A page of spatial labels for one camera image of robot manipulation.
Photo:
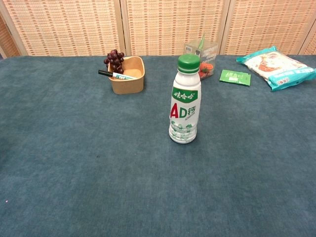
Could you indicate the white bottle green cap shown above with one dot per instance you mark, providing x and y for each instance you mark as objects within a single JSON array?
[{"x": 184, "y": 118}]

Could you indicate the black-capped white-green marker pen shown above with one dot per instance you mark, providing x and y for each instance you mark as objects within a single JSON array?
[{"x": 103, "y": 72}]

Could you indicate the brown kraft paper bowl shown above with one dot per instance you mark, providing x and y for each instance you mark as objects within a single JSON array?
[{"x": 128, "y": 86}]

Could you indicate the red items in clear box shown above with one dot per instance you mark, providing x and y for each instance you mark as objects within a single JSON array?
[{"x": 207, "y": 67}]

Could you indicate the purple grape bunch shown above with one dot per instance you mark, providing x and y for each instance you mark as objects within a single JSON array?
[{"x": 114, "y": 58}]

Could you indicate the clear plastic box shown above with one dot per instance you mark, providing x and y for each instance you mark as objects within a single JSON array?
[{"x": 209, "y": 53}]

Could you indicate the flat green sachet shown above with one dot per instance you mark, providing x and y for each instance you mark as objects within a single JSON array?
[{"x": 234, "y": 77}]

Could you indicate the green packet in clear box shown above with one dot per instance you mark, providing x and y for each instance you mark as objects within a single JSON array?
[{"x": 202, "y": 42}]

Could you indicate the blue table cloth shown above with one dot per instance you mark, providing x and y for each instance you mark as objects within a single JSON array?
[{"x": 74, "y": 160}]

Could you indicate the woven bamboo screen panel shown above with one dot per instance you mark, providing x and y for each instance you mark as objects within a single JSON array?
[
  {"x": 266, "y": 22},
  {"x": 172, "y": 19},
  {"x": 309, "y": 45},
  {"x": 61, "y": 24}
]

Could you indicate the teal and white snack bag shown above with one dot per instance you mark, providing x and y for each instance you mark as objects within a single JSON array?
[{"x": 276, "y": 66}]

